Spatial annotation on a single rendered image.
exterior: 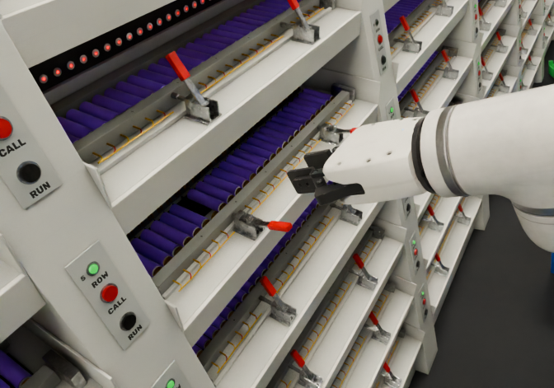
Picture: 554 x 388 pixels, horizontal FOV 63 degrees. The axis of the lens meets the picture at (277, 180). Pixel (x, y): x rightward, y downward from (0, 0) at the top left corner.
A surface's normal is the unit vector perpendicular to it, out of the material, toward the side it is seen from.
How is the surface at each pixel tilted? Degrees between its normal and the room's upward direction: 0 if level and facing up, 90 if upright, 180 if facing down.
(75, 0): 106
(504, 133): 50
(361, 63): 90
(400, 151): 11
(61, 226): 90
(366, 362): 16
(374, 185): 90
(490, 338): 0
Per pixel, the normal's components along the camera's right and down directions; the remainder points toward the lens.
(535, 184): -0.40, 0.77
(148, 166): -0.04, -0.76
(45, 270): 0.80, 0.09
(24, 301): 0.84, 0.32
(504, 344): -0.28, -0.82
